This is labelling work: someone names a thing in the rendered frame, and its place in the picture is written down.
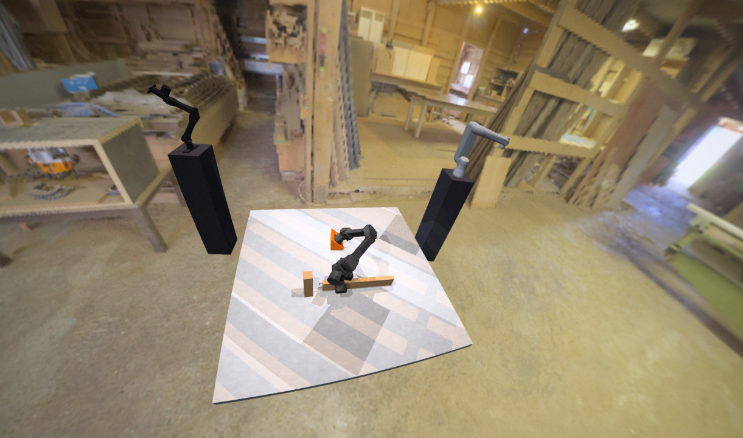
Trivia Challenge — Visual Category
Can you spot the brown wooden post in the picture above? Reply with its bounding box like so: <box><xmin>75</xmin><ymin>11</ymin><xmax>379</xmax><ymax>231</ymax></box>
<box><xmin>303</xmin><ymin>271</ymin><xmax>313</xmax><ymax>297</ymax></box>

